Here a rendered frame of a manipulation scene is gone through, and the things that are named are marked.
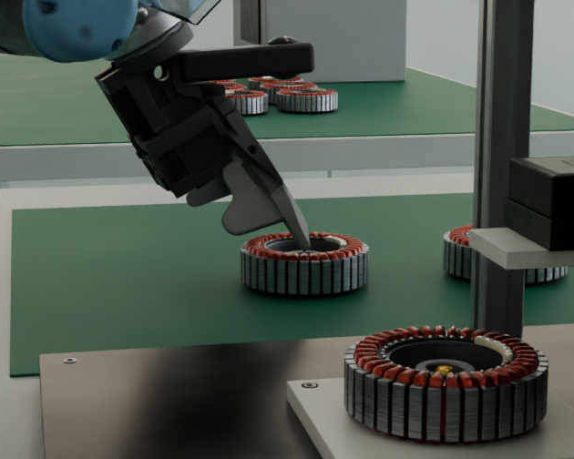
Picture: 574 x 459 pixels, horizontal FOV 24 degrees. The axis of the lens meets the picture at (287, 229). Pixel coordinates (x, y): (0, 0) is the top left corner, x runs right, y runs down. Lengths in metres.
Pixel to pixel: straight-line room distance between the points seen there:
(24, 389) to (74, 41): 0.23
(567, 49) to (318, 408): 4.91
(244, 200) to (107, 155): 0.97
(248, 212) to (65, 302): 0.17
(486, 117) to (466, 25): 4.54
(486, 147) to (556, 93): 4.71
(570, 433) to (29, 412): 0.34
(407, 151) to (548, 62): 3.51
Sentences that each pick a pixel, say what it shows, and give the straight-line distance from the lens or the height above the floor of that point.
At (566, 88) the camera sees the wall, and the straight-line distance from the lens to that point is 5.63.
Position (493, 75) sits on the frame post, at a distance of 0.91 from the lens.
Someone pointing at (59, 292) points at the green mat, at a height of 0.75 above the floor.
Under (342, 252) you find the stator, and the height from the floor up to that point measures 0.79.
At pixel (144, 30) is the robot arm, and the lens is 1.05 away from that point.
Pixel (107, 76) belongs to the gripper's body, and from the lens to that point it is 1.07.
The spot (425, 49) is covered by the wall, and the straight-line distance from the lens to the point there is 5.41.
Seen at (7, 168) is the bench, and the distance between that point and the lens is 2.03.
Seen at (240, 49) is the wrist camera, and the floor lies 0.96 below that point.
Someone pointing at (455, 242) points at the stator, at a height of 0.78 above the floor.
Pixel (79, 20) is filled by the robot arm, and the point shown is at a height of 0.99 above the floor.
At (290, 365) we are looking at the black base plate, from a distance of 0.87.
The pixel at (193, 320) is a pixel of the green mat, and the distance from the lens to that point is 1.05.
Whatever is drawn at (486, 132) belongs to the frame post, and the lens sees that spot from 0.91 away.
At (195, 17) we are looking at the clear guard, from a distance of 0.55.
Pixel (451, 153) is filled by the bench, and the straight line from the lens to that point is 2.13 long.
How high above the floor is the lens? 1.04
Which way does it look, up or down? 12 degrees down
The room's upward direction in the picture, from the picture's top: straight up
